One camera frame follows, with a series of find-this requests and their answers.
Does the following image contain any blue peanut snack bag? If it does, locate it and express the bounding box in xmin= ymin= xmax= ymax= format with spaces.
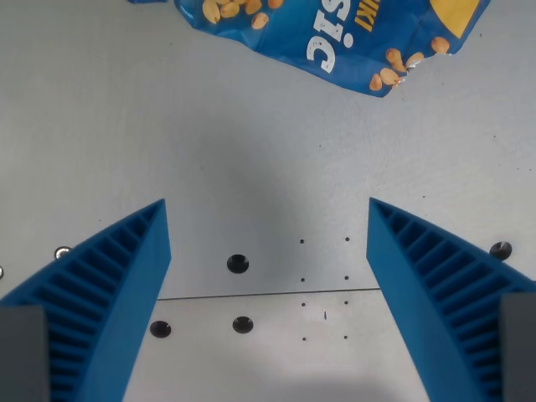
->
xmin=173 ymin=0 xmax=492 ymax=99

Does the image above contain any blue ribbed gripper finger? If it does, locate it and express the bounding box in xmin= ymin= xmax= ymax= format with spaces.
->
xmin=366 ymin=197 xmax=536 ymax=402
xmin=0 ymin=198 xmax=173 ymax=402

